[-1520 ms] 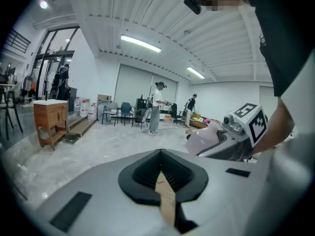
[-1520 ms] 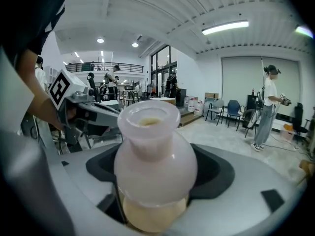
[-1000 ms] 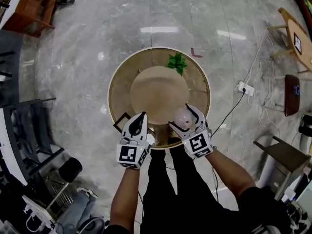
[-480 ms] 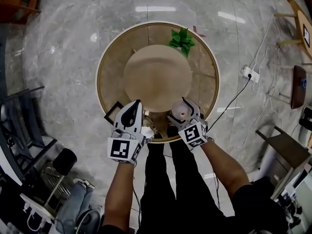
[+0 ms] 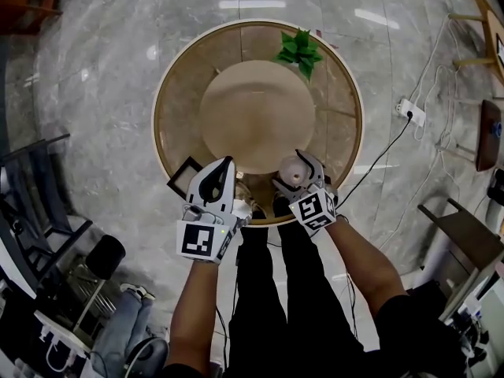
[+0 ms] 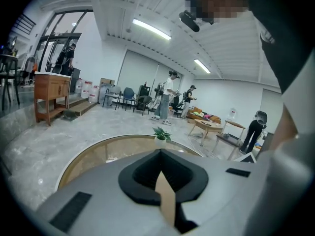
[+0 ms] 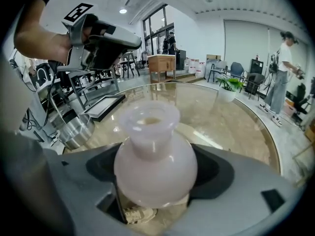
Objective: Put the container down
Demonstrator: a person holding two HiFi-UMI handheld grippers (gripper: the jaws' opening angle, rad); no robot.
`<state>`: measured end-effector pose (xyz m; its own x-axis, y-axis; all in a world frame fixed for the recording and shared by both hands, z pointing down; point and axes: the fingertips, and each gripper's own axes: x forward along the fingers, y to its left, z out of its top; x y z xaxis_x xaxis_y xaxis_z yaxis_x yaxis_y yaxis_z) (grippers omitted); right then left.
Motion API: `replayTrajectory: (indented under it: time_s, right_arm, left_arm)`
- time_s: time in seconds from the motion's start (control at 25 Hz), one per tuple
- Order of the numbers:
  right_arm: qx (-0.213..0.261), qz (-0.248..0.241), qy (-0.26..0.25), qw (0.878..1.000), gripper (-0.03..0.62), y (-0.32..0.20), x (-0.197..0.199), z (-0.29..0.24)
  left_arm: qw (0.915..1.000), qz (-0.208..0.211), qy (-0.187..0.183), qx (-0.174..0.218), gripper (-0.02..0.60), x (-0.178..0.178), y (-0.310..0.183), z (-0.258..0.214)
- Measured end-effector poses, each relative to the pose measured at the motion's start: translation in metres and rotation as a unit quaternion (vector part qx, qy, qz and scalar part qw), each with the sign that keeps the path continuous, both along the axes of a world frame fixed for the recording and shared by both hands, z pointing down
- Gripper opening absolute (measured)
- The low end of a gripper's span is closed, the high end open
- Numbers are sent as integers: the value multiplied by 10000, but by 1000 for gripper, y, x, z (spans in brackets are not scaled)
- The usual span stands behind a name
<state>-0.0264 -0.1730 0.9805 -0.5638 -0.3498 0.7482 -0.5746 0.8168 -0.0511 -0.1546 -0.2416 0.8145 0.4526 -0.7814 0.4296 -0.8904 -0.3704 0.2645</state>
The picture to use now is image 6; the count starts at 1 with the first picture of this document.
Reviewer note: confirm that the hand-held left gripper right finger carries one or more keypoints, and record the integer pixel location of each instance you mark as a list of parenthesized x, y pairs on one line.
[(189, 181)]

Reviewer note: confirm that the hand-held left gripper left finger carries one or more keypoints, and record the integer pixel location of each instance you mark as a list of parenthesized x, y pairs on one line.
[(137, 181)]

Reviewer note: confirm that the brown paper container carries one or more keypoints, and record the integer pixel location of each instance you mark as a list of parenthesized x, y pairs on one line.
[(167, 200)]

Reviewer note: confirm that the person's left forearm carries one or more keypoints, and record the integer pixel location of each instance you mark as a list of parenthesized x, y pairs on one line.
[(285, 126)]

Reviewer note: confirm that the round glass table wooden rim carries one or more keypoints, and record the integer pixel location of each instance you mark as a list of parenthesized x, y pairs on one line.
[(103, 154)]

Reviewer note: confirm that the small potted plant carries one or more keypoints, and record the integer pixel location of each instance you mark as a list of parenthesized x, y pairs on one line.
[(161, 135)]

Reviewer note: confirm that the wooden coffee table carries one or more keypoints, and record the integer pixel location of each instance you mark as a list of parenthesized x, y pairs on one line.
[(206, 126)]

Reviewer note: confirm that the brown sofa with colourful items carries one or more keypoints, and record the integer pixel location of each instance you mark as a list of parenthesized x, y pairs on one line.
[(197, 115)]

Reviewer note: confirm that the wooden side table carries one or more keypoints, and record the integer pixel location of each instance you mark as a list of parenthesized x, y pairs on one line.
[(235, 125)]

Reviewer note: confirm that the dark wicker chair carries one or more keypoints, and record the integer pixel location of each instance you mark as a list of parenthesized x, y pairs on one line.
[(144, 103)]

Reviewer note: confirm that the clear water jug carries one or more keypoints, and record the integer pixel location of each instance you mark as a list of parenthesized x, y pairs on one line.
[(93, 95), (232, 114), (86, 90), (78, 86)]

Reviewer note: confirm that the blue chair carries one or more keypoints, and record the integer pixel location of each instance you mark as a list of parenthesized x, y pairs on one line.
[(128, 95)]

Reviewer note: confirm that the black cabinet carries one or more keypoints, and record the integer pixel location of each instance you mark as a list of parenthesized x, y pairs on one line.
[(144, 90)]

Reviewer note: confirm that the grey chair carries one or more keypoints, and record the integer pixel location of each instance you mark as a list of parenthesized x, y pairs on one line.
[(113, 93)]

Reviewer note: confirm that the wooden steps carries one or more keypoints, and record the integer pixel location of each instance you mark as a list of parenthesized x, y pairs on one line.
[(78, 106)]

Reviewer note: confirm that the cardboard box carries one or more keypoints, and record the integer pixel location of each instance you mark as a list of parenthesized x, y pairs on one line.
[(107, 81)]

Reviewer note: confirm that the long ceiling light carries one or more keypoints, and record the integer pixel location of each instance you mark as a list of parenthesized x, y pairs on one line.
[(151, 29), (202, 66)]

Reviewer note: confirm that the wooden cabinet with white top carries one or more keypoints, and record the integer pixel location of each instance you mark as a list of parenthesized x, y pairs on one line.
[(50, 90)]

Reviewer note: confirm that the dark tall chair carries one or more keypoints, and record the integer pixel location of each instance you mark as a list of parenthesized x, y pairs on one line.
[(8, 75)]

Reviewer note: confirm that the black framed glass door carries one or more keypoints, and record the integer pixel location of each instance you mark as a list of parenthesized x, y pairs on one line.
[(59, 33)]

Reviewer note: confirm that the person's black and white shirt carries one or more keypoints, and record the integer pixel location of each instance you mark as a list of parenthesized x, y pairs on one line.
[(288, 45)]

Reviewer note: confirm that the person's head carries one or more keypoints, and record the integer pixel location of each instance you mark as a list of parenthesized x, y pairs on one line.
[(219, 1)]

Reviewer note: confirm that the person's head-mounted camera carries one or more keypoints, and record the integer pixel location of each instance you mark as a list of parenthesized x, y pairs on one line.
[(190, 21)]

